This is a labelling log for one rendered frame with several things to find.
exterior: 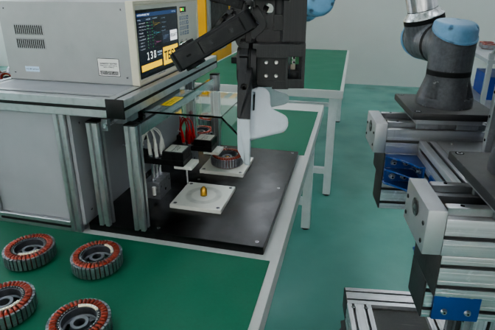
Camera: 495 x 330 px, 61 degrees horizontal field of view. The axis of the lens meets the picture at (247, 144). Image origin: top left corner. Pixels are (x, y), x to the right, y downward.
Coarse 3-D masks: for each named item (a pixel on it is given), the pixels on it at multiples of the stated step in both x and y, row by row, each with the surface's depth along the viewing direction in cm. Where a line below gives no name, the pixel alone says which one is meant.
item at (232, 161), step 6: (222, 150) 146; (228, 150) 146; (234, 150) 146; (216, 156) 140; (222, 156) 143; (234, 156) 141; (240, 156) 141; (216, 162) 139; (222, 162) 138; (228, 162) 139; (234, 162) 139; (240, 162) 141; (222, 168) 140; (228, 168) 139
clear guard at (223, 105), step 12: (168, 96) 116; (180, 96) 116; (192, 96) 116; (204, 96) 116; (216, 96) 116; (228, 96) 116; (144, 108) 105; (156, 108) 105; (168, 108) 105; (180, 108) 105; (192, 108) 105; (204, 108) 105; (216, 108) 105; (228, 108) 105; (228, 120) 100
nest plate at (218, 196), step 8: (192, 184) 129; (200, 184) 129; (208, 184) 129; (184, 192) 124; (192, 192) 124; (208, 192) 124; (216, 192) 124; (224, 192) 124; (232, 192) 124; (176, 200) 119; (184, 200) 119; (192, 200) 119; (200, 200) 119; (208, 200) 119; (216, 200) 119; (224, 200) 119; (184, 208) 116; (192, 208) 116; (200, 208) 115; (208, 208) 115; (216, 208) 115
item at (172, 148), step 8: (176, 144) 122; (152, 152) 122; (168, 152) 117; (176, 152) 116; (184, 152) 117; (144, 160) 119; (152, 160) 118; (160, 160) 118; (168, 160) 117; (176, 160) 117; (184, 160) 117; (192, 160) 121; (152, 168) 120; (160, 168) 125; (176, 168) 118; (184, 168) 117; (192, 168) 118; (152, 176) 121
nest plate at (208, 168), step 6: (210, 162) 145; (204, 168) 140; (210, 168) 140; (216, 168) 140; (234, 168) 140; (240, 168) 140; (246, 168) 140; (216, 174) 138; (222, 174) 138; (228, 174) 137; (234, 174) 136; (240, 174) 136
